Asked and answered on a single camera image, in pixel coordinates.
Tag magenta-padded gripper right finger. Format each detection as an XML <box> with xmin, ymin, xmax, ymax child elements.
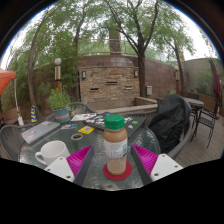
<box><xmin>129</xmin><ymin>143</ymin><xmax>184</xmax><ymax>186</ymax></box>

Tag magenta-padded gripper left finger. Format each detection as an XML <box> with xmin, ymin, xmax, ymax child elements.
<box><xmin>43</xmin><ymin>144</ymin><xmax>96</xmax><ymax>187</ymax></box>

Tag green-capped brown drink bottle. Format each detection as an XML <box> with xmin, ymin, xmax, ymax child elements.
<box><xmin>102</xmin><ymin>113</ymin><xmax>129</xmax><ymax>176</ymax></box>

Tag white ceramic mug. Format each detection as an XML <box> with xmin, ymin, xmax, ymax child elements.
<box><xmin>34</xmin><ymin>140</ymin><xmax>71</xmax><ymax>167</ymax></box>

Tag brown tape roll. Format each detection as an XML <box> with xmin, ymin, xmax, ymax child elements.
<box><xmin>70</xmin><ymin>132</ymin><xmax>84</xmax><ymax>141</ymax></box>

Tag yellow card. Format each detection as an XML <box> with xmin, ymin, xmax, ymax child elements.
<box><xmin>77</xmin><ymin>125</ymin><xmax>96</xmax><ymax>135</ymax></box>

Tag flat round red coaster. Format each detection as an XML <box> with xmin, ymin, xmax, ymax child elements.
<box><xmin>102</xmin><ymin>160</ymin><xmax>133</xmax><ymax>182</ymax></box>

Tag blue sticker card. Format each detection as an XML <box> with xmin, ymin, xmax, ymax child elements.
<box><xmin>60</xmin><ymin>123</ymin><xmax>78</xmax><ymax>130</ymax></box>

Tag black laptop with stickers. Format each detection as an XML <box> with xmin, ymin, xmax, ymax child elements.
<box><xmin>83</xmin><ymin>113</ymin><xmax>148</xmax><ymax>139</ymax></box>

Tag white printed paper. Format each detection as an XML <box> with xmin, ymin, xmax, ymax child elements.
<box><xmin>70</xmin><ymin>113</ymin><xmax>98</xmax><ymax>122</ymax></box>

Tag black jacket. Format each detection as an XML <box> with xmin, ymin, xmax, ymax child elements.
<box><xmin>148</xmin><ymin>93</ymin><xmax>193</xmax><ymax>154</ymax></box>

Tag grey laptop with stickers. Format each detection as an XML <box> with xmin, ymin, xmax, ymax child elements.
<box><xmin>20</xmin><ymin>120</ymin><xmax>62</xmax><ymax>145</ymax></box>

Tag potted green plant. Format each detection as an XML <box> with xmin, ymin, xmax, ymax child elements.
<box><xmin>46</xmin><ymin>85</ymin><xmax>74</xmax><ymax>124</ymax></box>

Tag blue yellow striped cone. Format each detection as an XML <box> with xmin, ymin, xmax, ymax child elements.
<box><xmin>30</xmin><ymin>105</ymin><xmax>38</xmax><ymax>123</ymax></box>

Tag black metal patio chair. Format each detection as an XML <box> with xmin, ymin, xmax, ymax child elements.
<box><xmin>194</xmin><ymin>106</ymin><xmax>221</xmax><ymax>149</ymax></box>

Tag dark round patio table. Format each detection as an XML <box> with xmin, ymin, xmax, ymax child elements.
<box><xmin>186</xmin><ymin>97</ymin><xmax>205</xmax><ymax>118</ymax></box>

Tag dark-trunk tree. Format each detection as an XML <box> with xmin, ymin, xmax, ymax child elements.
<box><xmin>103</xmin><ymin>0</ymin><xmax>184</xmax><ymax>98</ymax></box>

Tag leaning brown-trunk tree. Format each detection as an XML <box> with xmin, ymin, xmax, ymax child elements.
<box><xmin>9</xmin><ymin>0</ymin><xmax>84</xmax><ymax>121</ymax></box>

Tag folded maroon patio umbrella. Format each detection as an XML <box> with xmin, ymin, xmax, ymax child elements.
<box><xmin>209</xmin><ymin>58</ymin><xmax>223</xmax><ymax>108</ymax></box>

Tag orange canopy tent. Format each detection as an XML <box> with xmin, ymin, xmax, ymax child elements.
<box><xmin>0</xmin><ymin>68</ymin><xmax>24</xmax><ymax>127</ymax></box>

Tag wooden globe lamp post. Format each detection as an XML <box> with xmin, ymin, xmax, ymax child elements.
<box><xmin>53</xmin><ymin>57</ymin><xmax>63</xmax><ymax>94</ymax></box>

